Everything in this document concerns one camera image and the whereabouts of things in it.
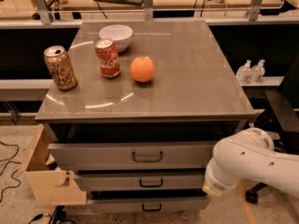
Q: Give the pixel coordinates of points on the grey top drawer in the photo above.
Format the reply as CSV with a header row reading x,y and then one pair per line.
x,y
135,147

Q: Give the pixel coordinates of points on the grey drawer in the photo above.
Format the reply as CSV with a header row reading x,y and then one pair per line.
x,y
148,200
192,179
135,147

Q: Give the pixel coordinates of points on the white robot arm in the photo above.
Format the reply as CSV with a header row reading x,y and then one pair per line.
x,y
250,154

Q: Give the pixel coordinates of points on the grey drawer cabinet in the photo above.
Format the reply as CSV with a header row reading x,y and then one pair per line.
x,y
192,83

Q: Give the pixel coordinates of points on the grey middle drawer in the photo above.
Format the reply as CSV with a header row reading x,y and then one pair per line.
x,y
192,179

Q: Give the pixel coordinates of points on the grey bottom drawer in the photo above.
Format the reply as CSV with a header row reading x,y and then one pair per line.
x,y
148,200

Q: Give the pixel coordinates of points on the orange fruit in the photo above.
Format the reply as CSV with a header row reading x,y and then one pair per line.
x,y
142,69

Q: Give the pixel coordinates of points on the red cola can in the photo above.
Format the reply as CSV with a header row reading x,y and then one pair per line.
x,y
108,58

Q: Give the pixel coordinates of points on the white ceramic bowl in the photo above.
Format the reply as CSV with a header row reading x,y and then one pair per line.
x,y
121,35

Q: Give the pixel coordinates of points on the gold LaCroix can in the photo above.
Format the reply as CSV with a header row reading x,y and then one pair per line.
x,y
60,68

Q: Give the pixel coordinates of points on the crumpled paper in box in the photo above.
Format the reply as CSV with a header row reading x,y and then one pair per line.
x,y
50,160

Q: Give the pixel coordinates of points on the right clear sanitizer bottle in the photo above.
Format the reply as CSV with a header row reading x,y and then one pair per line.
x,y
257,72

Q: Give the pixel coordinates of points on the cardboard box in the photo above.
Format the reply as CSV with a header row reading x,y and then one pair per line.
x,y
50,185

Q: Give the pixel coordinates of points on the black office chair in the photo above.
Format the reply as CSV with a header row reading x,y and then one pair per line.
x,y
280,114

